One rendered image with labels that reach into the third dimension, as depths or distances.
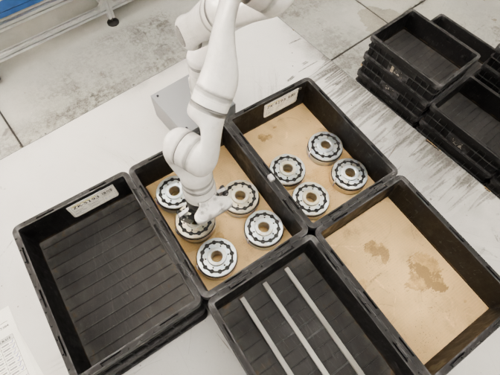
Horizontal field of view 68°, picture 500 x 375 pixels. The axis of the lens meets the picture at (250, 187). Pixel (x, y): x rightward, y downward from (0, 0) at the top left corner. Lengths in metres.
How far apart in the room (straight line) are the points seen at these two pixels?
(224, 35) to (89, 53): 2.16
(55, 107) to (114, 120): 1.14
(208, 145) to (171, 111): 0.61
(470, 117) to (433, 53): 0.36
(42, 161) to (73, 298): 0.54
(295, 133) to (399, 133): 0.43
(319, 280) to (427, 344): 0.29
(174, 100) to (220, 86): 0.65
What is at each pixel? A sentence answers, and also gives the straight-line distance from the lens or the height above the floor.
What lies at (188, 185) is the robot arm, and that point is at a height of 1.11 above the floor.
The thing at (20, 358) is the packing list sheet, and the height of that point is 0.70.
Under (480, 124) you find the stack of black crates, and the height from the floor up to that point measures 0.38.
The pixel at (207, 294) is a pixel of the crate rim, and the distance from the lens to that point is 0.86.
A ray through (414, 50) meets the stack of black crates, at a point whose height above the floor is 0.49.
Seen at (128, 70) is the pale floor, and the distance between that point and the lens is 2.57.
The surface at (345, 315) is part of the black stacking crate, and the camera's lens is 0.99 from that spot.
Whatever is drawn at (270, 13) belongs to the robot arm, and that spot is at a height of 1.36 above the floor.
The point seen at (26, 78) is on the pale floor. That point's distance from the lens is 2.76.
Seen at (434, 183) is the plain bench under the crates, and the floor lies 0.70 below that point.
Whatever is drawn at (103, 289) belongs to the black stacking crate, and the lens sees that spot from 1.02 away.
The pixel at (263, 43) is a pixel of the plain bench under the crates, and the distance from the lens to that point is 1.61.
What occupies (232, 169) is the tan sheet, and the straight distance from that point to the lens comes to 1.09.
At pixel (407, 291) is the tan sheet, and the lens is 1.05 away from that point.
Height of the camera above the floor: 1.78
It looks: 63 degrees down
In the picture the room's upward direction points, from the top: 3 degrees clockwise
